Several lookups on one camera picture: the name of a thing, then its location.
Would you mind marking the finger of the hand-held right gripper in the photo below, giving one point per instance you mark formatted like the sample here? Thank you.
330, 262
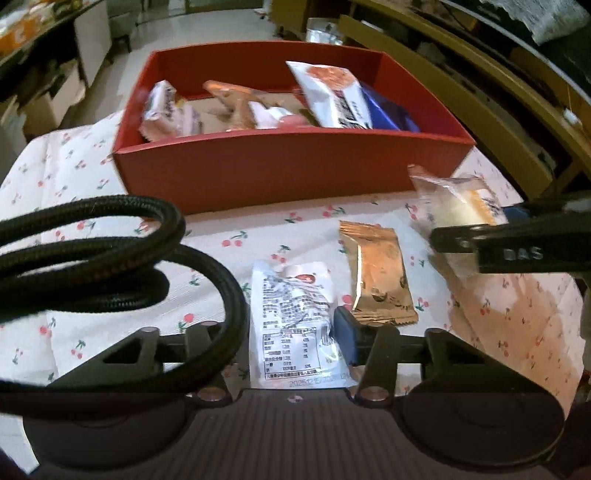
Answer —
508, 247
554, 205

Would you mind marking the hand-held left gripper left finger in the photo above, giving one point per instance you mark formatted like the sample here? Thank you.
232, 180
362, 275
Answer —
203, 344

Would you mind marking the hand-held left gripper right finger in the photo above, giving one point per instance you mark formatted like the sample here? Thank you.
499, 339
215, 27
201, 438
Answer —
346, 334

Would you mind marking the clear white snack packet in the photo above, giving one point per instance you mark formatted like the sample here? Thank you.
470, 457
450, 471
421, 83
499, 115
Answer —
291, 323

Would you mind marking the beige snack packet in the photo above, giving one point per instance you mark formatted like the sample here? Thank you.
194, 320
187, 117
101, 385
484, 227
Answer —
461, 203

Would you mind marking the purple blue snack packet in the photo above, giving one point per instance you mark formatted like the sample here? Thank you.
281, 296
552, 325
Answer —
392, 115

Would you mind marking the red cardboard box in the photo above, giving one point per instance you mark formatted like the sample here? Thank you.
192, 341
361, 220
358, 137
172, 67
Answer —
277, 170

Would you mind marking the white noodle-print snack packet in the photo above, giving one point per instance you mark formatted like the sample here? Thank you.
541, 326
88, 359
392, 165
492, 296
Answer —
332, 90

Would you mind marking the plastic bag of snacks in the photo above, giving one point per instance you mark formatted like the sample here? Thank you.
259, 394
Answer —
21, 32

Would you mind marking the golden brown snack packet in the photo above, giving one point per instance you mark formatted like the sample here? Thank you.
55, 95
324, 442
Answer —
378, 272

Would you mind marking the cherry printed tablecloth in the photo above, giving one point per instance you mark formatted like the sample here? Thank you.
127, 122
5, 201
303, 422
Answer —
277, 221

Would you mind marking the white patterned cloth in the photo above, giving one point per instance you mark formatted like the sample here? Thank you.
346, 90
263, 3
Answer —
554, 18

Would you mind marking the red white snack packet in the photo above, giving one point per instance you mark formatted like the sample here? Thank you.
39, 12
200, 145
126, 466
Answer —
279, 117

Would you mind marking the pink white snack packet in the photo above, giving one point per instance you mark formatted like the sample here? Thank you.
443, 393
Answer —
161, 110

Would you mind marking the orange snack packet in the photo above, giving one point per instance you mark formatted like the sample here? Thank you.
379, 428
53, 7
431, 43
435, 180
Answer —
235, 101

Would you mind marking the silver foil bag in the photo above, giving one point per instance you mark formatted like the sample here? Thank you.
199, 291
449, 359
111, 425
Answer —
323, 30

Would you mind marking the white cabinet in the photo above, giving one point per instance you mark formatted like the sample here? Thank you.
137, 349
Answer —
94, 41

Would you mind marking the wooden chair frame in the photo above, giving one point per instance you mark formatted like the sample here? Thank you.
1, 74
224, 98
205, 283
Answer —
508, 69
461, 106

